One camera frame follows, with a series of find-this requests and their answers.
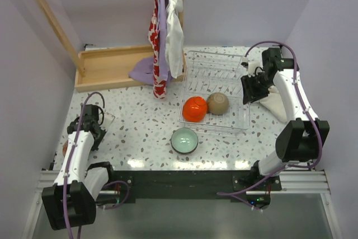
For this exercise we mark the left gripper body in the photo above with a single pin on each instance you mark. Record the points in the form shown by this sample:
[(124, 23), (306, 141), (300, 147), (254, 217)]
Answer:
[(98, 134)]

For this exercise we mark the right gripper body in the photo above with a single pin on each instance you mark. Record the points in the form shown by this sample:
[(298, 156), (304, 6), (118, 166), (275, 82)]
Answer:
[(250, 89)]

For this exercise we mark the black glazed tan bowl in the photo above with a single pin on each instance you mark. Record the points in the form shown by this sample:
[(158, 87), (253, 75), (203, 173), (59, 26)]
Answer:
[(218, 103)]

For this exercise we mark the white wire dish rack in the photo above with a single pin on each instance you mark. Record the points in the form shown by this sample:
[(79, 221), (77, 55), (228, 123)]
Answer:
[(207, 73)]

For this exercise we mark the orange plastic bowl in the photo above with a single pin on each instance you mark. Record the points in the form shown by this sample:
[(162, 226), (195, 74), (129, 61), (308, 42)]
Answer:
[(195, 109)]

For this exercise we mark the red blue patterned bowl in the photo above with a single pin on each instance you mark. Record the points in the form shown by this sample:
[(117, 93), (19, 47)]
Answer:
[(65, 147)]

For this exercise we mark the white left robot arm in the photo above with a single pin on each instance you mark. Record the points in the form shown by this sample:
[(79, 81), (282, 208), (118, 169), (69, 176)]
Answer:
[(78, 183)]

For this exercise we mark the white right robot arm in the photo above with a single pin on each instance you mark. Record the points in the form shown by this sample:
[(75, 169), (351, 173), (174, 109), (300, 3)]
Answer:
[(300, 144)]

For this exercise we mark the cream cloth on table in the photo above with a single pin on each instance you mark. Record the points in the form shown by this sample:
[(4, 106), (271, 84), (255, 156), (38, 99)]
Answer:
[(273, 102)]

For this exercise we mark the wooden tray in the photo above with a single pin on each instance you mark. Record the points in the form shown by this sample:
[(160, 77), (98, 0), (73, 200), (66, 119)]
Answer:
[(107, 69)]

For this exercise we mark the purple cloth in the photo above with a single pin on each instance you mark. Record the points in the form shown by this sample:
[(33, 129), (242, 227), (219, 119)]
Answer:
[(143, 70)]

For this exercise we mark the red and white patterned cloth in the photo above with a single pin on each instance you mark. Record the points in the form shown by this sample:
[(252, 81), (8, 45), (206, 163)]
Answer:
[(156, 36)]

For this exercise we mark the green glazed ceramic bowl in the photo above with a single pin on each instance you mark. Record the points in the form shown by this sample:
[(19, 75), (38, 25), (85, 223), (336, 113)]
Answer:
[(184, 141)]

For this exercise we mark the white hanging cloth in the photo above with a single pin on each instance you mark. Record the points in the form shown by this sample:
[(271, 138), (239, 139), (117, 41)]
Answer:
[(174, 37)]

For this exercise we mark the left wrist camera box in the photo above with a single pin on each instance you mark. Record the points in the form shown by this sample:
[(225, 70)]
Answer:
[(108, 120)]

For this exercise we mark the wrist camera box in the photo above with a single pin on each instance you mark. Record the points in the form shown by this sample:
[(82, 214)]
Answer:
[(250, 65), (108, 120)]

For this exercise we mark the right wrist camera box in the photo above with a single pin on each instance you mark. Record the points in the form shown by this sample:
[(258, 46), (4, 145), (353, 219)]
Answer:
[(250, 65)]

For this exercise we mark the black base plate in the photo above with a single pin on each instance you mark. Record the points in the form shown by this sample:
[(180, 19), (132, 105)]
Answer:
[(111, 189)]

